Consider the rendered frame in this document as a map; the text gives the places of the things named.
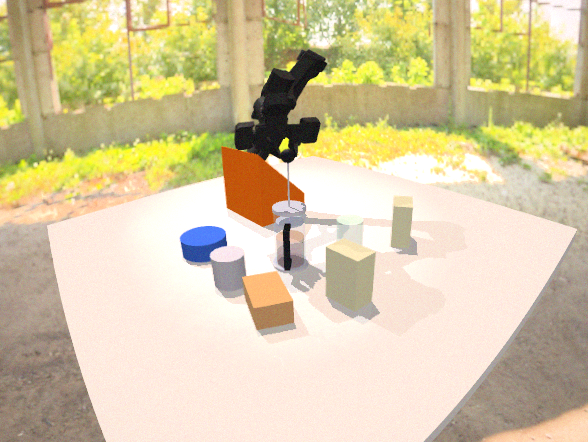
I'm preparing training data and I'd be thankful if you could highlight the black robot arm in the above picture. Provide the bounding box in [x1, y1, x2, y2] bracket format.
[246, 49, 327, 161]

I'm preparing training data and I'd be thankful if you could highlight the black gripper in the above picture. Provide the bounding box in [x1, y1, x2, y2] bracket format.
[234, 112, 321, 159]

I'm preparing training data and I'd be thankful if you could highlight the glass coffee press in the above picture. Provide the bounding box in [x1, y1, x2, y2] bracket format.
[272, 148, 309, 273]

